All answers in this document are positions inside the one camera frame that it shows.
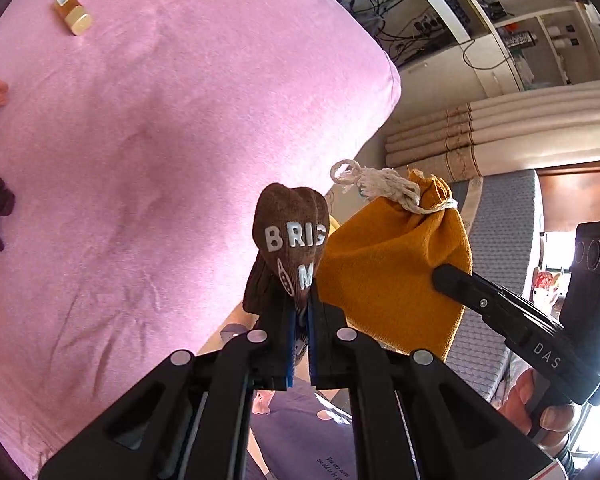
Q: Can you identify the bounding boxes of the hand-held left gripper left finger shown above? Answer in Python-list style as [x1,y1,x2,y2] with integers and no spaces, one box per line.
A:
[39,304,296,480]

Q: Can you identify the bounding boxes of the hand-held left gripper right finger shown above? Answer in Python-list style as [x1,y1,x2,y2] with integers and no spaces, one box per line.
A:
[309,292,556,480]

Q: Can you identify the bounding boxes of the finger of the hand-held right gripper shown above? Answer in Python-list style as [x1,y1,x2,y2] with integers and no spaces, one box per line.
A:
[432,262,566,347]

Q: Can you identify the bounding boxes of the mustard yellow drawstring bag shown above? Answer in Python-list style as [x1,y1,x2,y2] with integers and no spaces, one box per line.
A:
[316,160,473,363]

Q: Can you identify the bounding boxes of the brown sock with white letters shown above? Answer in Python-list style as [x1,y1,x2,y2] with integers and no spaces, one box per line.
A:
[241,183,331,317]

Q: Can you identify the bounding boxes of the small amber jar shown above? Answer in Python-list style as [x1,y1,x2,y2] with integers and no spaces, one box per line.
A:
[55,0,93,37]

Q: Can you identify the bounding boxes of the person's right hand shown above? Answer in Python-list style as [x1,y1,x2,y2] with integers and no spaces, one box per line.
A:
[497,367,583,441]

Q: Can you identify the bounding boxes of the grey beige patterned rug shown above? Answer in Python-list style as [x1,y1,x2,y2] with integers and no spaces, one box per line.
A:
[447,169,540,401]

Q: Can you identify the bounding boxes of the purple printed pajama pants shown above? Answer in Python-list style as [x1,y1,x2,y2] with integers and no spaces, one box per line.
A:
[245,385,362,480]

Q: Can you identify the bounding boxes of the brown wooden panel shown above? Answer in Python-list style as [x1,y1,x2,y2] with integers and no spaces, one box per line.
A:
[537,164,600,241]

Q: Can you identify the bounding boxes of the bundle of rolled beige mats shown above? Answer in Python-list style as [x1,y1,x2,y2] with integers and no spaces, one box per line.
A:
[384,79,600,181]

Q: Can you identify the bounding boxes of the pink blanket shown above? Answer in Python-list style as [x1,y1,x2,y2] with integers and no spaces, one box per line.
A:
[0,0,402,480]

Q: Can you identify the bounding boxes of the power strip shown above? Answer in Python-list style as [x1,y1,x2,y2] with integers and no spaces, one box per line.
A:
[410,12,452,37]

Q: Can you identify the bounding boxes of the white shelf unit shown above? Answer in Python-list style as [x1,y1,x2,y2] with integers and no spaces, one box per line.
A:
[295,0,600,96]

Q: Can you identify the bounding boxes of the black cable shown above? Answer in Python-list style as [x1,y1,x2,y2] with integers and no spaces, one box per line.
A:
[461,35,522,72]

